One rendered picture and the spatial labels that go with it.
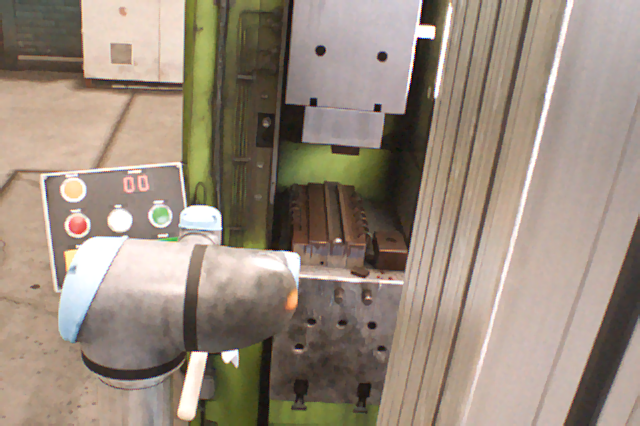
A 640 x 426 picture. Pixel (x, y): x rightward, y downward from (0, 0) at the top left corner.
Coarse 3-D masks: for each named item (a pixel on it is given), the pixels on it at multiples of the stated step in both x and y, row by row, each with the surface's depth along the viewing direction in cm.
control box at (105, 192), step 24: (120, 168) 149; (144, 168) 152; (168, 168) 154; (48, 192) 141; (96, 192) 146; (120, 192) 149; (144, 192) 151; (168, 192) 154; (48, 216) 141; (72, 216) 143; (96, 216) 146; (144, 216) 151; (48, 240) 141; (72, 240) 143
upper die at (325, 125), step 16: (304, 112) 154; (320, 112) 154; (336, 112) 155; (352, 112) 155; (368, 112) 155; (384, 112) 155; (304, 128) 156; (320, 128) 156; (336, 128) 156; (352, 128) 156; (368, 128) 157; (336, 144) 158; (352, 144) 158; (368, 144) 158
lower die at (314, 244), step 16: (304, 192) 202; (320, 192) 201; (352, 192) 203; (304, 208) 191; (320, 208) 190; (352, 208) 192; (304, 224) 181; (320, 224) 180; (352, 224) 182; (304, 240) 172; (320, 240) 171; (352, 240) 172; (304, 256) 172; (320, 256) 172; (336, 256) 172; (352, 256) 172
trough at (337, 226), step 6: (330, 186) 206; (336, 186) 206; (330, 192) 203; (336, 192) 203; (330, 198) 198; (336, 198) 199; (330, 204) 194; (336, 204) 195; (330, 210) 190; (336, 210) 191; (330, 216) 186; (336, 216) 187; (336, 222) 183; (342, 222) 181; (336, 228) 179; (342, 228) 179; (336, 234) 176; (342, 234) 176; (342, 240) 173
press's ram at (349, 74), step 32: (320, 0) 143; (352, 0) 143; (384, 0) 143; (416, 0) 143; (320, 32) 146; (352, 32) 146; (384, 32) 146; (416, 32) 147; (288, 64) 149; (320, 64) 149; (352, 64) 149; (384, 64) 150; (288, 96) 152; (320, 96) 153; (352, 96) 153; (384, 96) 153
